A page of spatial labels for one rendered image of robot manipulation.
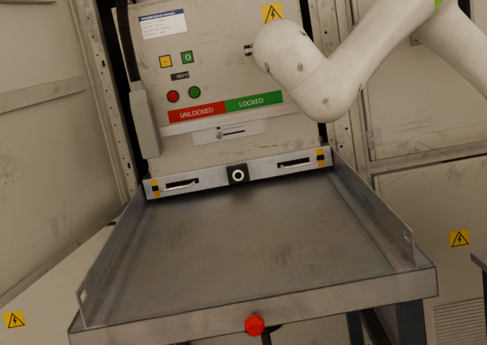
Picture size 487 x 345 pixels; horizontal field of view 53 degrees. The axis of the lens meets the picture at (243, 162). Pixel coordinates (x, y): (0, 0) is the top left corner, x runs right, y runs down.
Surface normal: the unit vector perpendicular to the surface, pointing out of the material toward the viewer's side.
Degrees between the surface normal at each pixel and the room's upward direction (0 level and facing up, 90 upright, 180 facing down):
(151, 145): 90
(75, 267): 90
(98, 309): 0
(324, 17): 90
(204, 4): 90
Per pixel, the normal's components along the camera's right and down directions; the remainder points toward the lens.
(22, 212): 0.95, -0.11
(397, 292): 0.04, 0.25
